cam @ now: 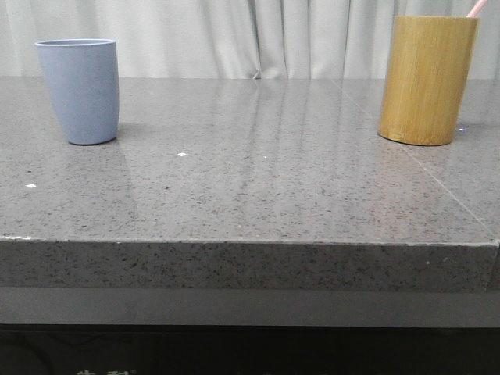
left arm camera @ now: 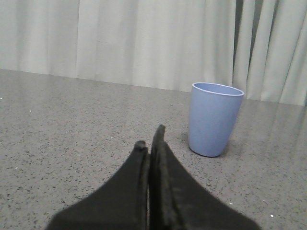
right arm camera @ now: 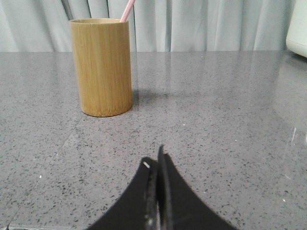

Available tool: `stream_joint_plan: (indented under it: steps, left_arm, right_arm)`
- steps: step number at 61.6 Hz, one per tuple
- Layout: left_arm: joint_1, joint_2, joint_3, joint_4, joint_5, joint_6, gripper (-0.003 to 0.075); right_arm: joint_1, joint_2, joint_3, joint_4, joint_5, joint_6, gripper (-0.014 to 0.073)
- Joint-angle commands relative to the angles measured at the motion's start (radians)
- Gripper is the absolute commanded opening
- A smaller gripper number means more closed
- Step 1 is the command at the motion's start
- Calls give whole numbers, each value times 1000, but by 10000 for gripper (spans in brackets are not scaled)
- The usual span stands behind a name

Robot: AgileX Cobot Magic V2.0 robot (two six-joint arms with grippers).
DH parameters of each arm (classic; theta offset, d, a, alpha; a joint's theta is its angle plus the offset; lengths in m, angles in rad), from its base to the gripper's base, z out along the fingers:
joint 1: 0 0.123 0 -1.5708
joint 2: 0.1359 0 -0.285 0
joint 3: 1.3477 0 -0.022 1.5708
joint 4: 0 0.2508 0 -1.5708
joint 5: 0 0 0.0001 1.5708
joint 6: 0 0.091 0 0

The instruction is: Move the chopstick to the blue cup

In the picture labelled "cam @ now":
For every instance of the white pleated curtain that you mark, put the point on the white pleated curtain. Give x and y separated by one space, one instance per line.
219 39

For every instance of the bamboo wooden cylinder holder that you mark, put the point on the bamboo wooden cylinder holder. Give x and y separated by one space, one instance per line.
426 78

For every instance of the blue plastic cup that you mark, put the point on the blue plastic cup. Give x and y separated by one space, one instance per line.
83 84

